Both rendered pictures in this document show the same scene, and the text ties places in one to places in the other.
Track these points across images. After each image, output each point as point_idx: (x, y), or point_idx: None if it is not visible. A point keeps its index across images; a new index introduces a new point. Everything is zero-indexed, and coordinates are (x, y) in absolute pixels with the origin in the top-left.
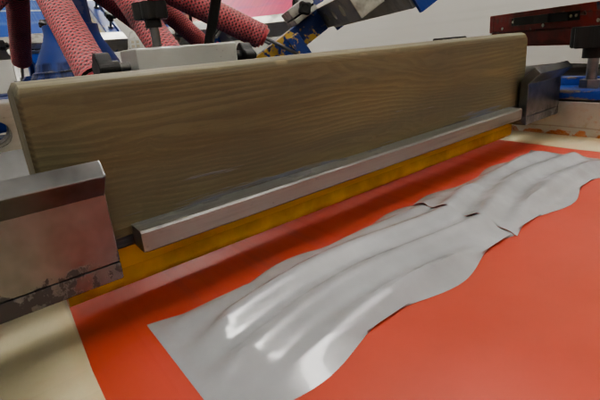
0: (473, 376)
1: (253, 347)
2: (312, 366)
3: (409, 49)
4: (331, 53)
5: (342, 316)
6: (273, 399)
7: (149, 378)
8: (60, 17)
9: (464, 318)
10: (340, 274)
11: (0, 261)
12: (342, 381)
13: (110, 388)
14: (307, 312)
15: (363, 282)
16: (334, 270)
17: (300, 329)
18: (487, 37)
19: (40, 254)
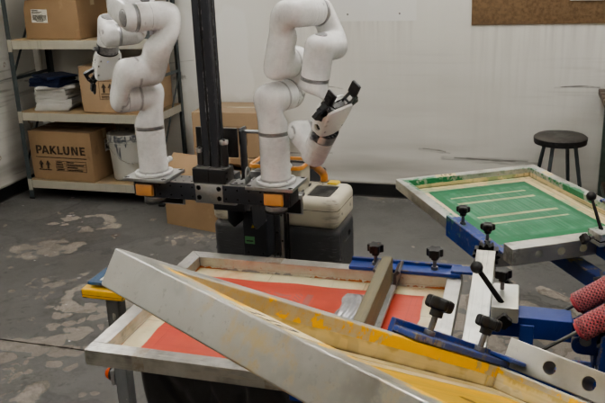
0: (326, 303)
1: (351, 294)
2: (344, 298)
3: (364, 295)
4: (371, 282)
5: (346, 301)
6: (345, 295)
7: (362, 292)
8: None
9: (330, 308)
10: (351, 304)
11: None
12: (339, 299)
13: (365, 291)
14: (350, 300)
15: (347, 306)
16: (355, 307)
17: (349, 299)
18: (355, 316)
19: None
